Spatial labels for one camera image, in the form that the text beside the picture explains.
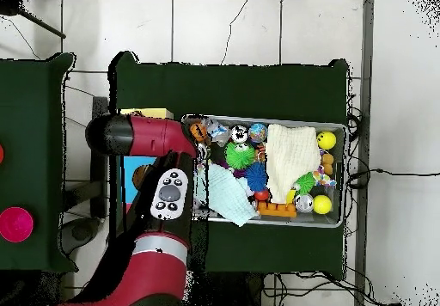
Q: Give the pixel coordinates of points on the cream yellow cloth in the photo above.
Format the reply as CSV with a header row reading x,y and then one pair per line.
x,y
289,161

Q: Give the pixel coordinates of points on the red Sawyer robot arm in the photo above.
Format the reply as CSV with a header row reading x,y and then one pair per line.
x,y
161,137

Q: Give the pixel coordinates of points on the wooden box with three holes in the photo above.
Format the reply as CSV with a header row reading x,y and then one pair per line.
x,y
130,179

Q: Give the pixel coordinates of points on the clear mesh bin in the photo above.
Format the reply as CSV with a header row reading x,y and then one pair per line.
x,y
337,216

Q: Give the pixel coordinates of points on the green fuzzy toy with eyes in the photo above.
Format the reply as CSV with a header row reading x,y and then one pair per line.
x,y
239,157

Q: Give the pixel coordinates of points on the crushed clear plastic bottle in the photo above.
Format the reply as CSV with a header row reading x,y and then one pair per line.
x,y
218,131

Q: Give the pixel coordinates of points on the silver can with open top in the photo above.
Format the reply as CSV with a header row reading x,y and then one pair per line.
x,y
239,134

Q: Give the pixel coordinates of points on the small orange basketball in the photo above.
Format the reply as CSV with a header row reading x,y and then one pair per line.
x,y
200,130

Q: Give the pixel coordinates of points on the mint green cloth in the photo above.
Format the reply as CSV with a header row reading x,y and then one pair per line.
x,y
230,196

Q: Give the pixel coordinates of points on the blue spiky ball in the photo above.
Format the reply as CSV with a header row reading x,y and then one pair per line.
x,y
257,177

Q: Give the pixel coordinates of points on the globe print ball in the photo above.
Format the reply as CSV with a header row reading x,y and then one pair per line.
x,y
258,132

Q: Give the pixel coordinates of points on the small red ball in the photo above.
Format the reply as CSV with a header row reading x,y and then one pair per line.
x,y
262,195

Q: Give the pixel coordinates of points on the orange toy brick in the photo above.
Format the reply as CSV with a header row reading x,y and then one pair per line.
x,y
277,210

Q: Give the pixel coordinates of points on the green spiky ball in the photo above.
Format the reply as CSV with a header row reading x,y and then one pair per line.
x,y
306,182

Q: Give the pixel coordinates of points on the orange plush toy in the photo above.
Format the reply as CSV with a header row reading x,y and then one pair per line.
x,y
327,161

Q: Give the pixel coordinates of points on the yellow smiley ball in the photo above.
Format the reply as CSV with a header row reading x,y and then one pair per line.
x,y
326,140

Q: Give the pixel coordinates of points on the plain yellow ball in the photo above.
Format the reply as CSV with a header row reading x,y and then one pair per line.
x,y
322,204

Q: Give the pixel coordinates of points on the side table with green cloth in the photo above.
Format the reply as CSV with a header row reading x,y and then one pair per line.
x,y
34,148

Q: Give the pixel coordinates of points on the pink disc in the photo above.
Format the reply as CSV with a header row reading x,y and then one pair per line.
x,y
15,225

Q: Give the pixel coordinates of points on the red disc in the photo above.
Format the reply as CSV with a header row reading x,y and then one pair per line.
x,y
1,154

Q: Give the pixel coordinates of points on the black tripod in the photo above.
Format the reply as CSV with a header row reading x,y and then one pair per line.
x,y
10,7

